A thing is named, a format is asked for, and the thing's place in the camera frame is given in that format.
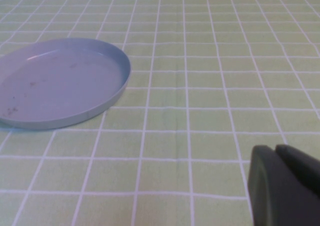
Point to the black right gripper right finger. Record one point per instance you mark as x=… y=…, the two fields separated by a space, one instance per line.
x=302 y=168

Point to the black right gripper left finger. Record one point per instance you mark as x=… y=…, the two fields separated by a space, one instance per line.
x=275 y=193

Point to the blue round plate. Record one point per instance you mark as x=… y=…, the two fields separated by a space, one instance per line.
x=62 y=86

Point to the green checked tablecloth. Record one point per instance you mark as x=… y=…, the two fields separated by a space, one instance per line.
x=200 y=86

